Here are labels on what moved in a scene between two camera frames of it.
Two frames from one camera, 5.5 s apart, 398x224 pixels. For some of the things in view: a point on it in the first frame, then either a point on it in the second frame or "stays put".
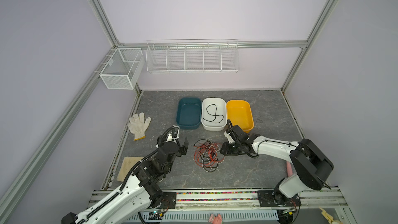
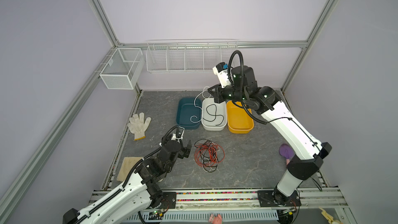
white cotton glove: x=137 y=126 stays put
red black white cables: x=206 y=155 stays put
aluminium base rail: x=311 y=199 stays put
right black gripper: x=225 y=149 -> x=218 y=95
